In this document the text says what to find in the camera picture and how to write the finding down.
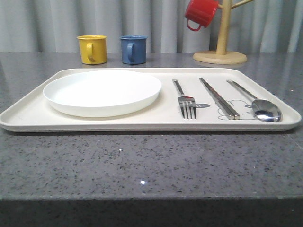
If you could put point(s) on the silver metal fork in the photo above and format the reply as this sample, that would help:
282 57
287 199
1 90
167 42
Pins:
186 103

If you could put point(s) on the white round plate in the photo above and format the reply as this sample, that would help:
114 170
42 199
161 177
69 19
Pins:
102 93

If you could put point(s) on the silver metal spoon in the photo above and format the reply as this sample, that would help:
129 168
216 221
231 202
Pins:
263 110

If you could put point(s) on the beige rabbit serving tray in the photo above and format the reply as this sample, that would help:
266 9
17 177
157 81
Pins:
32 113

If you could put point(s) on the blue enamel mug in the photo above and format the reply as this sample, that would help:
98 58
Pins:
133 49

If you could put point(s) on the yellow enamel mug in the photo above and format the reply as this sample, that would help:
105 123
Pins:
93 49

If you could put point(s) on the wooden mug tree stand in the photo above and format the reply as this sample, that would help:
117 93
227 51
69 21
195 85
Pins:
221 55

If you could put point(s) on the red enamel mug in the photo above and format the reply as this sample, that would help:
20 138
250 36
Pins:
201 12

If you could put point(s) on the grey pleated curtain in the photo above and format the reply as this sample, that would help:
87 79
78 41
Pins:
261 26

